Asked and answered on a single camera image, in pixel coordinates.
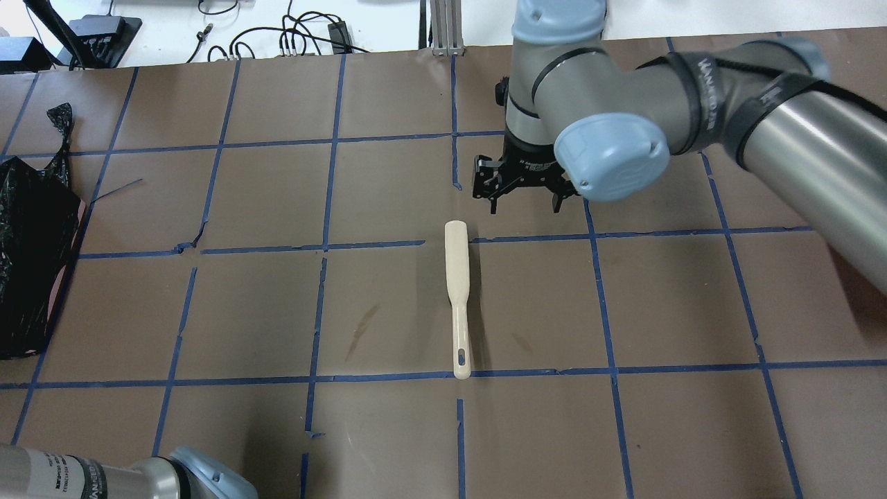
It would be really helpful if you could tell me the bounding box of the aluminium frame post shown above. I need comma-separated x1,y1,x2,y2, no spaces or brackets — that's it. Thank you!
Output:
430,0,465,57

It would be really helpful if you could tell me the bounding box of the black power adapter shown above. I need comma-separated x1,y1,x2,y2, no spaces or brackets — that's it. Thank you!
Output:
327,20,355,54

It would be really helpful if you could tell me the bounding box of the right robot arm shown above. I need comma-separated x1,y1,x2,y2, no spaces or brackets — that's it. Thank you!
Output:
473,1,886,290

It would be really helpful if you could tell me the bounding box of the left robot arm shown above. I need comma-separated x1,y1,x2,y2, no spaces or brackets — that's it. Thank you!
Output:
1,444,258,498

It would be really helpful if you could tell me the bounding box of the black dock box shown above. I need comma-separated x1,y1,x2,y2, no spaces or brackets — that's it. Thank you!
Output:
69,14,143,67

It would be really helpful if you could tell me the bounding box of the bin with black bag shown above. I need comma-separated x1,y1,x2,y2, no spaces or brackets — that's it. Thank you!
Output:
1,103,86,360

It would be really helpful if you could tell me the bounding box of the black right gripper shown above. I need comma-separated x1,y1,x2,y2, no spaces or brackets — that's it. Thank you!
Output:
473,135,579,214

